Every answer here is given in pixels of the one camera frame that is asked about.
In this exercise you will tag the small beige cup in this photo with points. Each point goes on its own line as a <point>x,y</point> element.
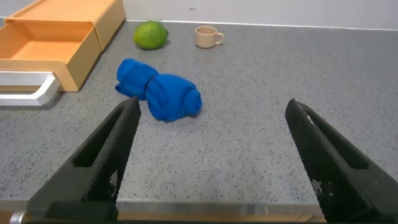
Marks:
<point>205,37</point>

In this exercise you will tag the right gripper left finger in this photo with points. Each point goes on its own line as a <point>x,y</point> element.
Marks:
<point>124,140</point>

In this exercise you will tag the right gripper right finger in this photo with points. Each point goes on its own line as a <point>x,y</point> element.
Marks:
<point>314,149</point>

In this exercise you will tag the blue cloth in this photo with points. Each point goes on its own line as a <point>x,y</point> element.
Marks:
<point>168,93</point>

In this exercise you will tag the green lime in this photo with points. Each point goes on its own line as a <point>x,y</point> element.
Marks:
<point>150,35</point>

